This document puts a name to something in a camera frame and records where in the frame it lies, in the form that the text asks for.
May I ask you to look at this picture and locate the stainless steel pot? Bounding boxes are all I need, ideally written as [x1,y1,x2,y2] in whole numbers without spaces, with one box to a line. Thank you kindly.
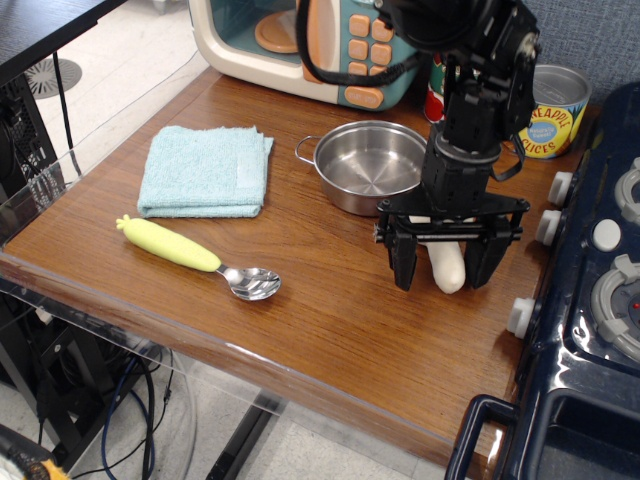
[294,120,428,217]

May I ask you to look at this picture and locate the dark blue toy stove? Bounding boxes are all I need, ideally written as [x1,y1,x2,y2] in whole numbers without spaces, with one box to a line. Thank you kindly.
[446,83,639,479]

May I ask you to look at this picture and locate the light blue folded towel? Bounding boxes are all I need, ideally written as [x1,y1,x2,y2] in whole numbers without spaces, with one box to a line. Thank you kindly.
[137,126,274,218]

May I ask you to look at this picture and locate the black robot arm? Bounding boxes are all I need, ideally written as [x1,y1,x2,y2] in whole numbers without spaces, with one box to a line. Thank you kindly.
[296,1,540,290]

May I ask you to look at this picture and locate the black computer tower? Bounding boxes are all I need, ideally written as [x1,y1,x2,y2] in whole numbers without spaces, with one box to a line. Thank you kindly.
[1,74,57,202]

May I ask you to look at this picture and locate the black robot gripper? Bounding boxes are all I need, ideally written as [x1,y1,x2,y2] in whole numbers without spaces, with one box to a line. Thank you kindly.
[374,122,530,291]

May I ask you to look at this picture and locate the green handled metal spoon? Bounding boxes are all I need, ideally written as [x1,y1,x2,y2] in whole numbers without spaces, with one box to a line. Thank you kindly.
[116,215,282,301]

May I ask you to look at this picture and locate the pineapple slices can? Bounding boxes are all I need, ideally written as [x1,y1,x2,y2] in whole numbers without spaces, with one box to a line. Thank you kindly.
[519,64,592,159]

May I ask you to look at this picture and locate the tomato sauce can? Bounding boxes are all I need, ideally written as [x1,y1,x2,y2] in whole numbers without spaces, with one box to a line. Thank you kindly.
[424,53,446,123]

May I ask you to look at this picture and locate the toy microwave oven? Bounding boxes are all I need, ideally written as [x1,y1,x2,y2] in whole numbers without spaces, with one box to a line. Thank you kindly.
[189,1,416,111]

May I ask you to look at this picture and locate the blue cable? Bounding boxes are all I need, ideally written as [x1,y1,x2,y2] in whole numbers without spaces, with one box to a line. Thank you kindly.
[101,357,156,480]

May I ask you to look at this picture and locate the black table leg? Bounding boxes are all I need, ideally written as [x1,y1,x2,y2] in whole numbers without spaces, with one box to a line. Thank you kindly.
[205,391,285,480]

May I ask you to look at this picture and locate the brown white plush mushroom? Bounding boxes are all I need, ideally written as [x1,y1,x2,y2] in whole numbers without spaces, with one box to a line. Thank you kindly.
[419,241,467,295]

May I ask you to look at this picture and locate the black cable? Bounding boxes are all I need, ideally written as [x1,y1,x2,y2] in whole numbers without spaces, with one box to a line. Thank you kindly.
[69,349,176,480]

